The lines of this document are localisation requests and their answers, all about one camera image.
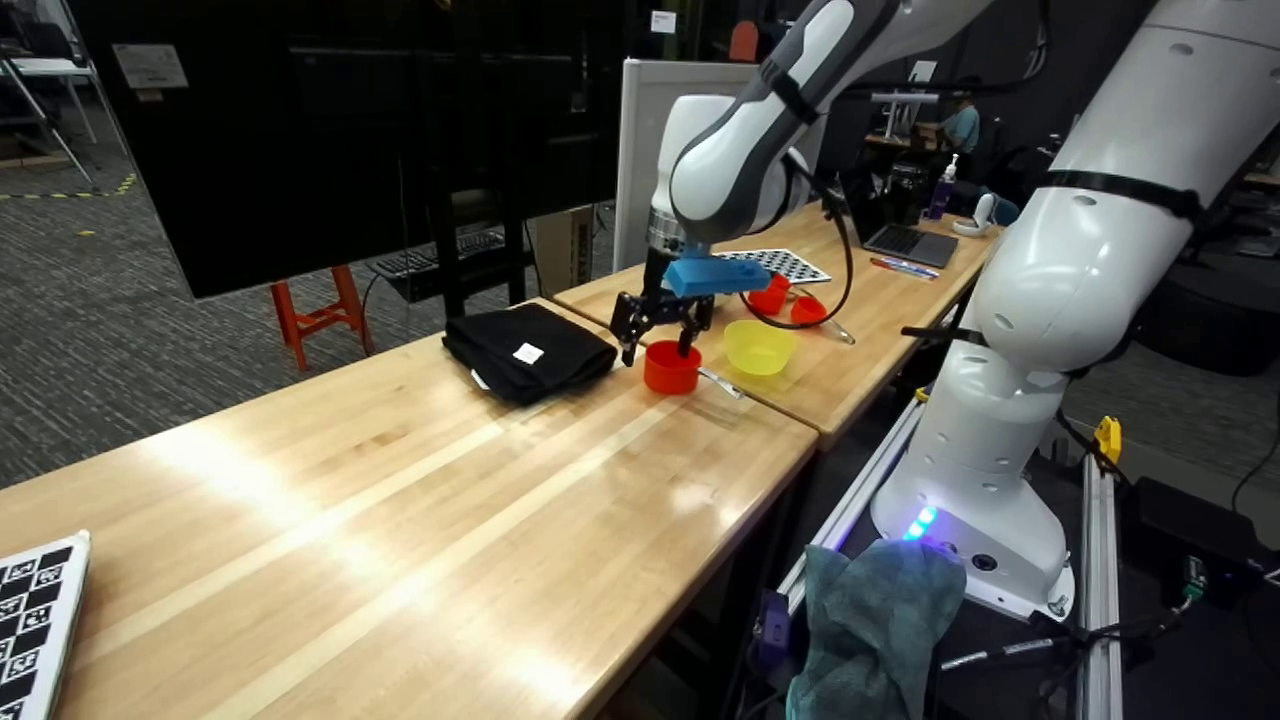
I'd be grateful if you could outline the orange measuring cup grey handle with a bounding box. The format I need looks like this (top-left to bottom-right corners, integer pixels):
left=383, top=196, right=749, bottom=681
left=792, top=297, right=857, bottom=343

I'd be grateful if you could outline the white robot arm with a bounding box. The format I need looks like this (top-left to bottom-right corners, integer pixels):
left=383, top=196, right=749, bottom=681
left=611, top=0, right=1280, bottom=621

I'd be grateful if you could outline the black folded cloth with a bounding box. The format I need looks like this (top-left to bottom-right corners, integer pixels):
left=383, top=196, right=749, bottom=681
left=443, top=303, right=616, bottom=409

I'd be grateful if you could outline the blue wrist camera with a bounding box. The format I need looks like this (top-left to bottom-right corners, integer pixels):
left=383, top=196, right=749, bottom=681
left=662, top=254, right=771, bottom=301

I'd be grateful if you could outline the red marker pen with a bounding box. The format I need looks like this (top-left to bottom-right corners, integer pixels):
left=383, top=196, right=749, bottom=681
left=869, top=254, right=942, bottom=279

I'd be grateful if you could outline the grey laptop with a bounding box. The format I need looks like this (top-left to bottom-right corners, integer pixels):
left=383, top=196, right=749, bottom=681
left=857, top=186, right=957, bottom=266

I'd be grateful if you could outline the orange stool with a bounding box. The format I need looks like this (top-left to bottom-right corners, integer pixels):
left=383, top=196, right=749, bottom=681
left=268, top=264, right=371, bottom=373

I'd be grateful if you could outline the person in teal shirt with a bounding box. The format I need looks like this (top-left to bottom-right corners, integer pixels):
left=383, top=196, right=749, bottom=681
left=942, top=99, right=979, bottom=153

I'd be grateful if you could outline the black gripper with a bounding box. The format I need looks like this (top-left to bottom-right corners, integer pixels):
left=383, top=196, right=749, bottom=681
left=609, top=253, right=712, bottom=368

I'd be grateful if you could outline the black monitor screen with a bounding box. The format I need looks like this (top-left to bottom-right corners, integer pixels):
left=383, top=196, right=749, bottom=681
left=67, top=0, right=630, bottom=297

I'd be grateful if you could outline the checkered calibration board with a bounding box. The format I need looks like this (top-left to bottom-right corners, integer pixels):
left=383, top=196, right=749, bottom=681
left=730, top=248, right=834, bottom=284

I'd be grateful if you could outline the yellow plastic cup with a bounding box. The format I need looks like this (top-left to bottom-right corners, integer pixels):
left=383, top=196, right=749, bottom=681
left=726, top=321, right=796, bottom=378

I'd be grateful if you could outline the orange measuring cup near bowl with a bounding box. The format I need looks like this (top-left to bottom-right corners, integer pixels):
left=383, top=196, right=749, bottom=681
left=746, top=273, right=792, bottom=316

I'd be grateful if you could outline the teal cloth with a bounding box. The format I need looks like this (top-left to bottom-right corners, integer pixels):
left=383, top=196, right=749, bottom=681
left=786, top=540, right=965, bottom=720

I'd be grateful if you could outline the orange measuring cup clear handle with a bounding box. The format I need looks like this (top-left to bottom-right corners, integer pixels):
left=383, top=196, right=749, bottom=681
left=643, top=338, right=741, bottom=397

